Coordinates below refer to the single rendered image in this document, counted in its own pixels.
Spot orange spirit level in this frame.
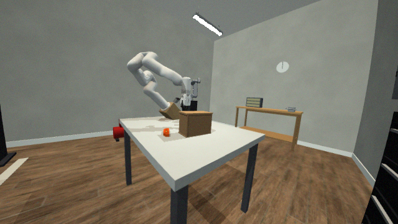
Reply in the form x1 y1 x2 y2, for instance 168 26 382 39
164 128 170 137

